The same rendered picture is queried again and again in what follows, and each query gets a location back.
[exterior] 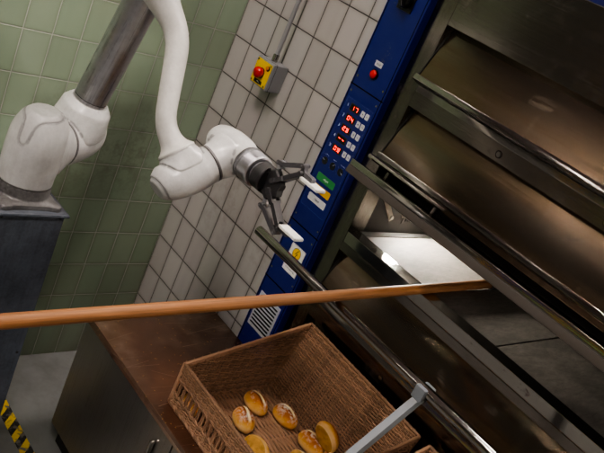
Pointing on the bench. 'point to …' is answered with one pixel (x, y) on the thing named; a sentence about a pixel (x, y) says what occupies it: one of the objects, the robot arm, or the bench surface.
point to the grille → (263, 319)
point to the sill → (483, 349)
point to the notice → (295, 257)
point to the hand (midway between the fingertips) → (306, 214)
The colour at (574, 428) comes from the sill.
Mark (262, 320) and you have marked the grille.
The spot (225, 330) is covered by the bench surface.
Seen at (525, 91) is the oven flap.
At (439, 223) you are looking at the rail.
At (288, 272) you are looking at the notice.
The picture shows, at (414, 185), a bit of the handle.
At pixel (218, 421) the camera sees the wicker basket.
